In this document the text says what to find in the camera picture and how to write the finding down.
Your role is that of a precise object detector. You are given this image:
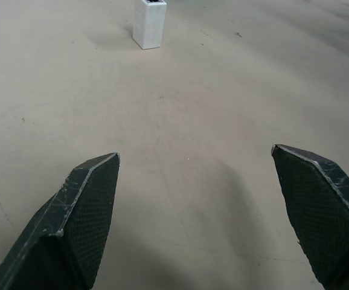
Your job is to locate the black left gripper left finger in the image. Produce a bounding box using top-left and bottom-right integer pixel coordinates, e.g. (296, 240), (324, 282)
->
(0, 152), (121, 290)

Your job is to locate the white rectangular box container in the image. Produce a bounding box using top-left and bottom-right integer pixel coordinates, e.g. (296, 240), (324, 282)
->
(132, 0), (167, 50)

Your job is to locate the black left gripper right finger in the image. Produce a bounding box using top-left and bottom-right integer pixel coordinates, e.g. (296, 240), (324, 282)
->
(271, 144), (349, 290)

